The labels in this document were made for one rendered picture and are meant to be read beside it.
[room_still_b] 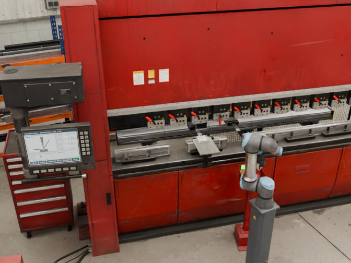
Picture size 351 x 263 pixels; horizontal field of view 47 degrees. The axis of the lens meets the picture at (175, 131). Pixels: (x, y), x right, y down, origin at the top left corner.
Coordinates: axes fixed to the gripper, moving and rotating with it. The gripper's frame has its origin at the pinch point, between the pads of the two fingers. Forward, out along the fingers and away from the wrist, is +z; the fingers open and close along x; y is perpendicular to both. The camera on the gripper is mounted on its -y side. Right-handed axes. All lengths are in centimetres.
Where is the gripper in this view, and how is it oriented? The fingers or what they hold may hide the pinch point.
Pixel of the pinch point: (258, 169)
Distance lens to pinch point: 368.5
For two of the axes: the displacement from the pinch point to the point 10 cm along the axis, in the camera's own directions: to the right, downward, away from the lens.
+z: 0.0, 8.3, 5.6
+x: -10.0, 0.5, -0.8
